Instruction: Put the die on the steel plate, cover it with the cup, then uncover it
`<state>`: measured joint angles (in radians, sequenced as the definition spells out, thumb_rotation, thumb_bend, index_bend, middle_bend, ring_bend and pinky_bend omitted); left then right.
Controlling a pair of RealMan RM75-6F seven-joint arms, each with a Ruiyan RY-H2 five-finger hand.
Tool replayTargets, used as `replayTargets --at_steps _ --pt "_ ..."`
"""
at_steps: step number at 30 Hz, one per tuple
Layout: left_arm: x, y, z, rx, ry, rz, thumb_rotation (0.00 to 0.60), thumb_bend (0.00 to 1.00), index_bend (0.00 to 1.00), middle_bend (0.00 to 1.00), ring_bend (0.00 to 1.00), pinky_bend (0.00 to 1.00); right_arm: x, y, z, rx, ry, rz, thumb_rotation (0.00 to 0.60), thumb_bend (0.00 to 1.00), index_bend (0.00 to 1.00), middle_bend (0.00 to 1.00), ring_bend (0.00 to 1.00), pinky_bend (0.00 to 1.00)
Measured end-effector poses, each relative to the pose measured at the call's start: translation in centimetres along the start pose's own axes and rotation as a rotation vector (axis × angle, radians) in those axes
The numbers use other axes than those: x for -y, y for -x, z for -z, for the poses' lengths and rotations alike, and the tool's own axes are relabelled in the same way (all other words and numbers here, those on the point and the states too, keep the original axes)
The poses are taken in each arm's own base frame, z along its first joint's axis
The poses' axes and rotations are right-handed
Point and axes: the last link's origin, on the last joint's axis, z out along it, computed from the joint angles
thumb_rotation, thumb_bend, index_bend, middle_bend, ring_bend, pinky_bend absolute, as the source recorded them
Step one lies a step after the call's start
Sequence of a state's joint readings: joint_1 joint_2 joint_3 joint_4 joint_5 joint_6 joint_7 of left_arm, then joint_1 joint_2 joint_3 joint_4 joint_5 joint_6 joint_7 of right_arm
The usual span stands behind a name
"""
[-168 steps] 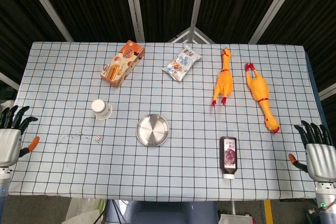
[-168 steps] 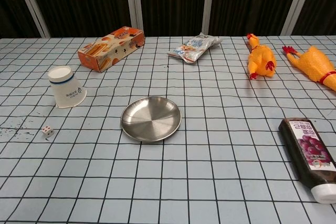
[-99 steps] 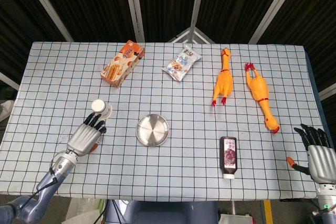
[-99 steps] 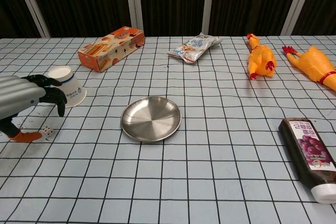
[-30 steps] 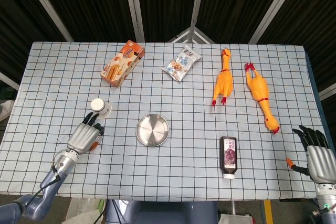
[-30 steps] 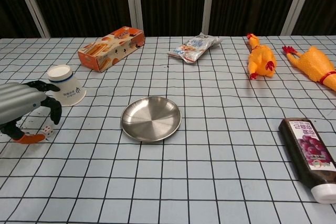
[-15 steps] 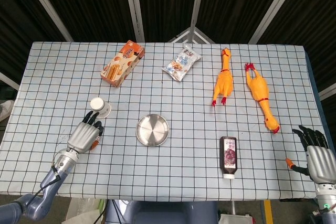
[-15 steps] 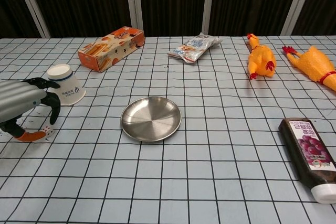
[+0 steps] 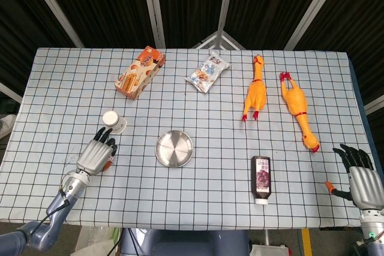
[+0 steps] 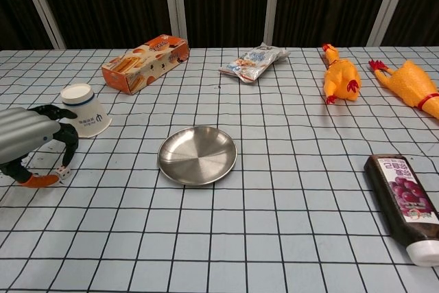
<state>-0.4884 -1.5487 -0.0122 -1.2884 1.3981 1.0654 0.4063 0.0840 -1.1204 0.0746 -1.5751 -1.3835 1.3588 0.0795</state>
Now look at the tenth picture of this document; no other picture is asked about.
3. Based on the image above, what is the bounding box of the orange biscuit box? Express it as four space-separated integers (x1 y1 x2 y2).
101 34 191 96

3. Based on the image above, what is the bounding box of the white paper cup blue ring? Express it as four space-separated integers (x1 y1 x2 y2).
60 82 113 139

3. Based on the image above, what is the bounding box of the white metal frame post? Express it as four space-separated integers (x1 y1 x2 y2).
16 0 67 50
367 0 415 47
162 0 189 49
263 0 292 49

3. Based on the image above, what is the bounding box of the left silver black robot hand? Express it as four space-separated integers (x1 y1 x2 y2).
0 104 80 189

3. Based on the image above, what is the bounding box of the light blue checkered tablecloth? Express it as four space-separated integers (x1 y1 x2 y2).
0 45 439 293

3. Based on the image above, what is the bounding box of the dark grape sauce bottle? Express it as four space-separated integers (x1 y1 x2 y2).
363 154 439 267

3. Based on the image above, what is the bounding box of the yellow rubber chicken toy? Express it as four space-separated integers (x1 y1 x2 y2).
368 59 439 121
321 43 362 106

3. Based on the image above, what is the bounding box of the round steel plate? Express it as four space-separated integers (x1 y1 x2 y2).
157 126 238 187

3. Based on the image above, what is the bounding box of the white blue snack bag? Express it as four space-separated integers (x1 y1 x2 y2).
219 42 291 84

